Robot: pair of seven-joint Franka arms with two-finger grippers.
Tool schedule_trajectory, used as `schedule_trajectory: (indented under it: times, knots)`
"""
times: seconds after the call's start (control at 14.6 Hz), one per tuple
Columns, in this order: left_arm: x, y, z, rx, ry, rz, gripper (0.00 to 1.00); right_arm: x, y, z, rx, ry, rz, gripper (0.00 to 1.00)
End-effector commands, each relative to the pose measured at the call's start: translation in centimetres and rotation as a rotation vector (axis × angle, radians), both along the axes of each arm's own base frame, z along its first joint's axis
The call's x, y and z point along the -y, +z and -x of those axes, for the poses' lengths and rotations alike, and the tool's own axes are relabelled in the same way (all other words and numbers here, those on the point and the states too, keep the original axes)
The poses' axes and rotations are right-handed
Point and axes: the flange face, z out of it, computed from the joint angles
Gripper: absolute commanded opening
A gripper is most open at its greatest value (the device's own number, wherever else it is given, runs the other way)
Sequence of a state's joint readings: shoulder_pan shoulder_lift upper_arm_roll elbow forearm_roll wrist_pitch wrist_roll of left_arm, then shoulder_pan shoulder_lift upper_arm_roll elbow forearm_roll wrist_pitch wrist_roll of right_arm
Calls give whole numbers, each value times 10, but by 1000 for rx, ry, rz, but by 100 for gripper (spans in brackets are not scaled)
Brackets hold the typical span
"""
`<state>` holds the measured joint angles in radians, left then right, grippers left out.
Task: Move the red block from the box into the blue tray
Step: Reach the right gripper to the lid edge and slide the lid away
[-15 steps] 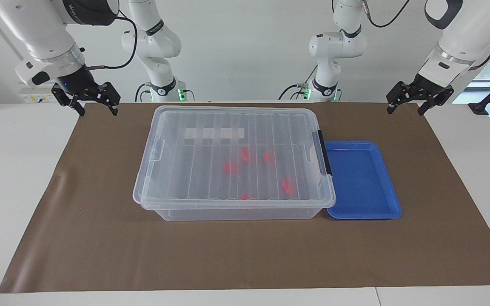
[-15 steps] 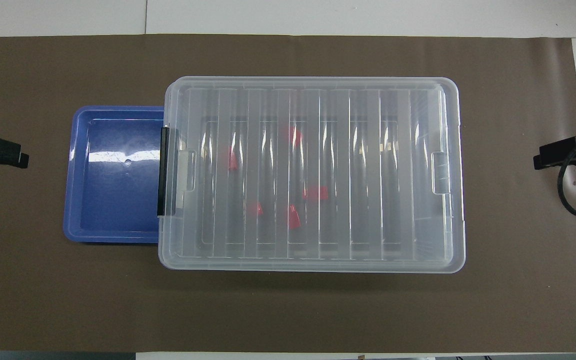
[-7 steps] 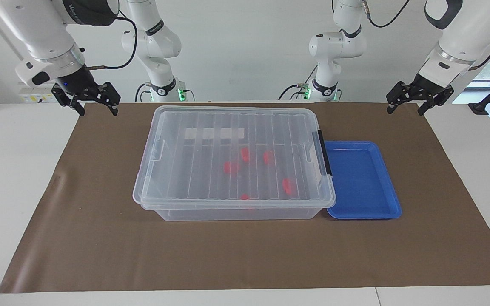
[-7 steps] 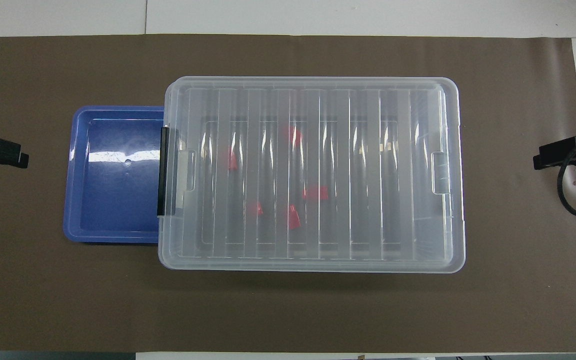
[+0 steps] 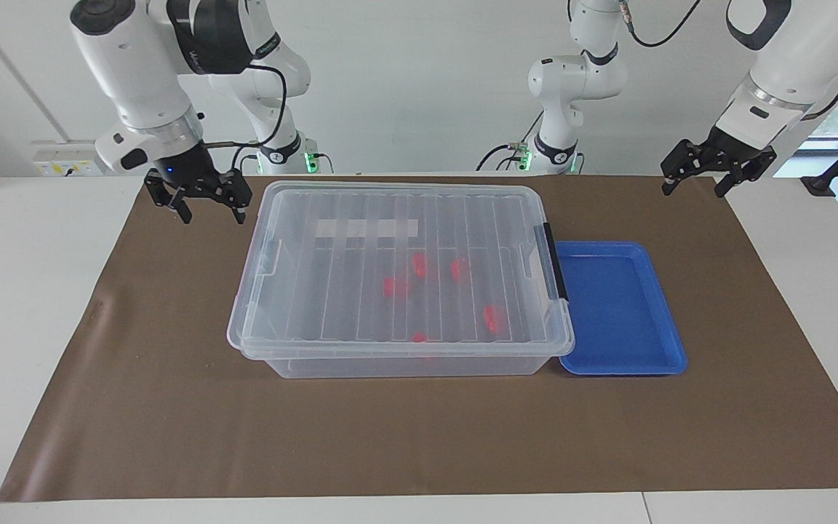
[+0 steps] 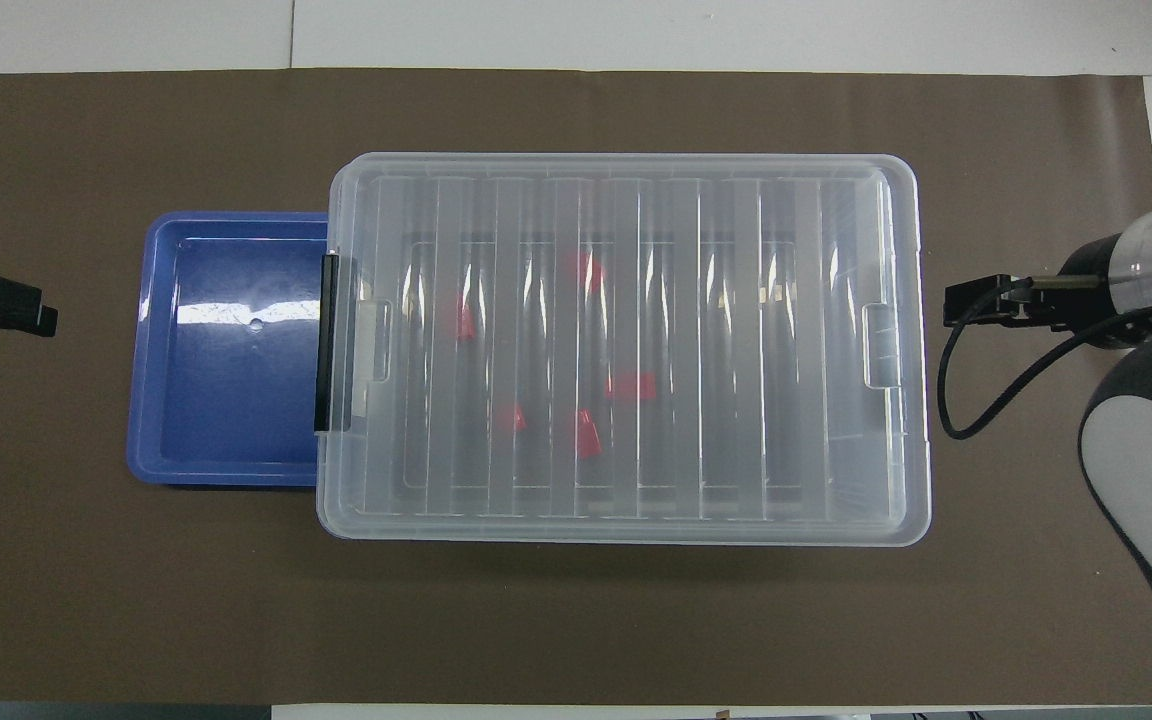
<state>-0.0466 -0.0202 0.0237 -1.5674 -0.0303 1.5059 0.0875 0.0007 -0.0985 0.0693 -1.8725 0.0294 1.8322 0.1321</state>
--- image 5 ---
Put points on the blue plastic tray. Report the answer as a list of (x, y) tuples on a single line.
[(619, 313)]

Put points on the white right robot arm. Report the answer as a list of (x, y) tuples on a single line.
[(135, 65)]

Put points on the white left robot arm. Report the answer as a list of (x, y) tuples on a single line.
[(572, 80)]

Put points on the clear ribbed plastic lid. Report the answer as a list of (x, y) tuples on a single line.
[(346, 313)]

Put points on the clear plastic storage box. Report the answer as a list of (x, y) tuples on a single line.
[(390, 366)]

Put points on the brown table mat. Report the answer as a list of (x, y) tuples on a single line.
[(390, 437)]

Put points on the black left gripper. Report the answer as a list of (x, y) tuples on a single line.
[(721, 154)]

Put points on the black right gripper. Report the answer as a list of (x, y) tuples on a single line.
[(193, 175)]

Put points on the white wall socket panel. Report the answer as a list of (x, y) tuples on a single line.
[(62, 164)]

